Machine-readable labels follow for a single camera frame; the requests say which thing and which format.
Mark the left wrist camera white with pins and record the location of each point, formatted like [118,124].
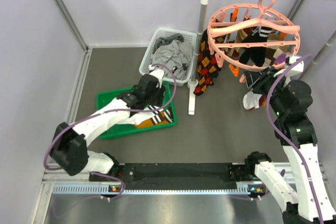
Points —
[158,72]

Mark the orange clothes clip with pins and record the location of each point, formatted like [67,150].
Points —
[234,69]

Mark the pink round clip hanger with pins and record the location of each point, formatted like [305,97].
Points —
[239,17]

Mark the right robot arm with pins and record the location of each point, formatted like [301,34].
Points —
[308,202]

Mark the black argyle sock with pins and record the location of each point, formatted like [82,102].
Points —
[207,67]

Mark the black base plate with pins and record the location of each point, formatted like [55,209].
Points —
[183,176]

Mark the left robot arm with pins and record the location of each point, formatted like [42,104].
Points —
[141,103]

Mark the green plastic tray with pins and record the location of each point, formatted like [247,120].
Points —
[118,130]

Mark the orange brown striped sock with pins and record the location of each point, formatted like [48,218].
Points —
[162,118]

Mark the black white striped sock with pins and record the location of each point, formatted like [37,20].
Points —
[256,54]

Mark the grey clothes pile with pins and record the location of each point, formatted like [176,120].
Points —
[175,53]

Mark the grey slotted cable duct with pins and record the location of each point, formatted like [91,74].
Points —
[105,189]

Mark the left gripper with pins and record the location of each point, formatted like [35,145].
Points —
[158,101]

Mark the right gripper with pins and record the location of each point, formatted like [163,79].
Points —
[251,76]

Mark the white plastic laundry basket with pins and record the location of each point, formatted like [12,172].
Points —
[165,32]

